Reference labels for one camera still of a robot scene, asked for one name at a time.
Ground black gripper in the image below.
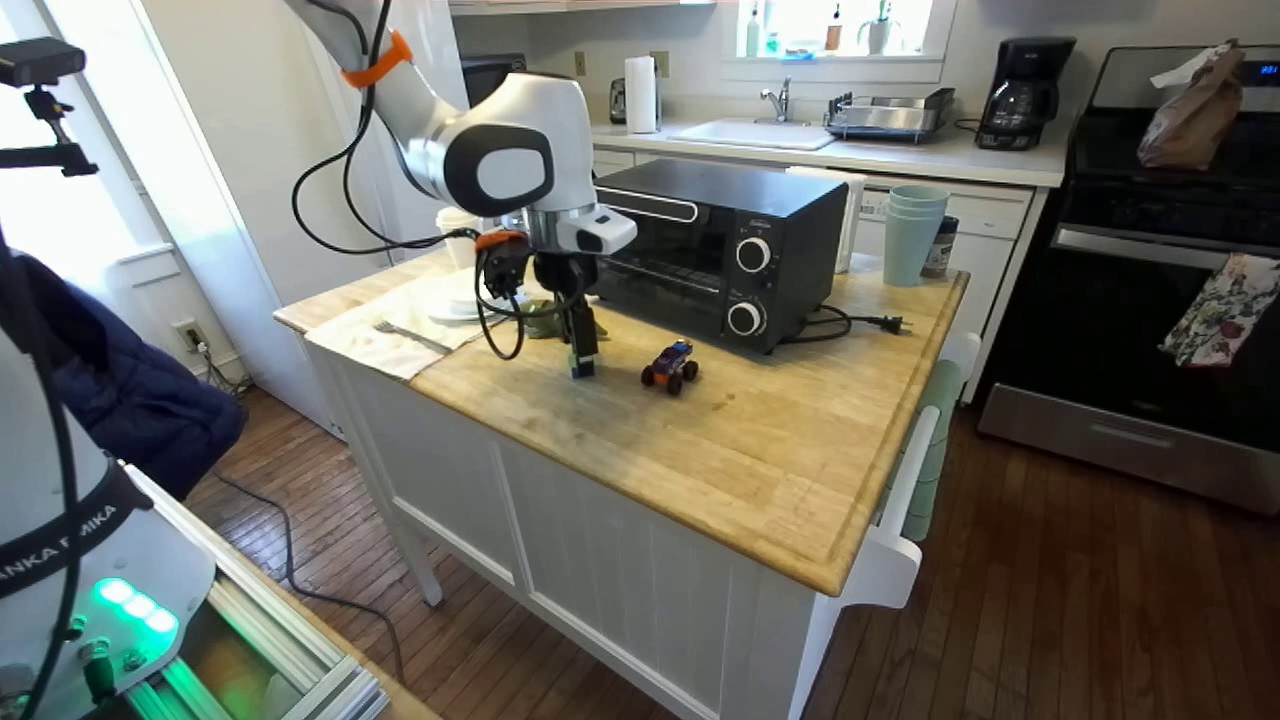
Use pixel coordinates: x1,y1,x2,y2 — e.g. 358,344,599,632
536,250,599,369

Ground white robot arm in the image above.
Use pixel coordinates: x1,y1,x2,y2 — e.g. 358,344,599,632
283,0,636,375

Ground red blue toy car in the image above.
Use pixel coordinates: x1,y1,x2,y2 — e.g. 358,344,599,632
640,341,702,395

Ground white plate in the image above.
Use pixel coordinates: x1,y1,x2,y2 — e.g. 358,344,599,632
423,296,475,325

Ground black toaster oven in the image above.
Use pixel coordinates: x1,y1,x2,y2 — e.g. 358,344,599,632
597,158,849,355

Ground stained white cloth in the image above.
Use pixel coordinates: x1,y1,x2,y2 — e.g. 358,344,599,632
308,273,480,381

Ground silver fork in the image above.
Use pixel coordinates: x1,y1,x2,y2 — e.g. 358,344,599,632
374,321,453,355

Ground paper towel roll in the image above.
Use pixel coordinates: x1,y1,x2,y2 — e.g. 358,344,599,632
623,57,662,135

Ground silver sink faucet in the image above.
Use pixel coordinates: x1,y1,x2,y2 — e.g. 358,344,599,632
761,81,794,123

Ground teal stacked cups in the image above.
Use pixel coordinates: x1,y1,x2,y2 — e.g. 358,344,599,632
883,184,949,287

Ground dish drying rack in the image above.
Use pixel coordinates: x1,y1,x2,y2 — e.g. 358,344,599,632
823,86,958,144

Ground dark blue cloth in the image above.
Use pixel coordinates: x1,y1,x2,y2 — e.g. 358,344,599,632
0,257,249,500

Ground black kitchen stove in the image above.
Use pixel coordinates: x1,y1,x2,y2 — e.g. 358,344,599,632
980,44,1280,515

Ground black coffee maker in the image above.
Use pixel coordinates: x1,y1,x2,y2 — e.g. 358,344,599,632
975,37,1075,152

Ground floral dish towel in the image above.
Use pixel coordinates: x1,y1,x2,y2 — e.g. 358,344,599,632
1160,250,1280,369

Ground brown paper bag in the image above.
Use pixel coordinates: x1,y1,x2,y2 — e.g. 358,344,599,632
1137,40,1245,171

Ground black power cable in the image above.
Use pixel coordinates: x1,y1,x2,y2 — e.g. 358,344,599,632
797,299,913,344

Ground black tripod camera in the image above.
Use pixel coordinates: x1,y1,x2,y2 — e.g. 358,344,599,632
0,37,96,174

